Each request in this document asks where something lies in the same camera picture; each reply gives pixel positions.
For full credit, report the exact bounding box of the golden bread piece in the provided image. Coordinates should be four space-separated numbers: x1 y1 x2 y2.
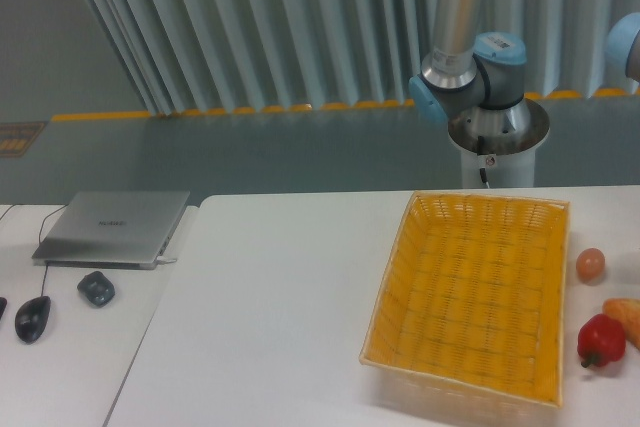
602 298 640 349

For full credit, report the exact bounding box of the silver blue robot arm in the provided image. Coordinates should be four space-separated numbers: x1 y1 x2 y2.
409 0 639 156

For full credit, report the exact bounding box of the yellow woven basket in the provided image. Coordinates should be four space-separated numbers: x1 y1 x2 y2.
359 192 570 407

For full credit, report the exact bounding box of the silver closed laptop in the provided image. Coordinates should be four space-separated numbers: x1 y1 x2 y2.
32 191 189 269

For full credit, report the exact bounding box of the small black device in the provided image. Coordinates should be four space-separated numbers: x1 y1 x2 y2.
77 271 116 308

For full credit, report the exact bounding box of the brown egg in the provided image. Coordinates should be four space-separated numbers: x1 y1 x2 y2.
575 248 606 282

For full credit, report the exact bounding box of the black computer mouse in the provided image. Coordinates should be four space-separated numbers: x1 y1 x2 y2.
14 295 51 345

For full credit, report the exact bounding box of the red bell pepper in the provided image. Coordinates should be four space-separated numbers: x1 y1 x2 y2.
577 314 626 368

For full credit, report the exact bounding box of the black object at edge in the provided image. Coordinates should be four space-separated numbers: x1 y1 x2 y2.
0 297 8 319

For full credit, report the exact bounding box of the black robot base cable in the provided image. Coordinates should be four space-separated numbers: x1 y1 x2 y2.
477 134 492 190

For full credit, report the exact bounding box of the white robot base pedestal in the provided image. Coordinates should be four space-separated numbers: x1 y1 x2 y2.
457 147 536 189

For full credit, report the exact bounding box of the black mouse cable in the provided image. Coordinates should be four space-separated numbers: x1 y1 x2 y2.
37 204 69 299

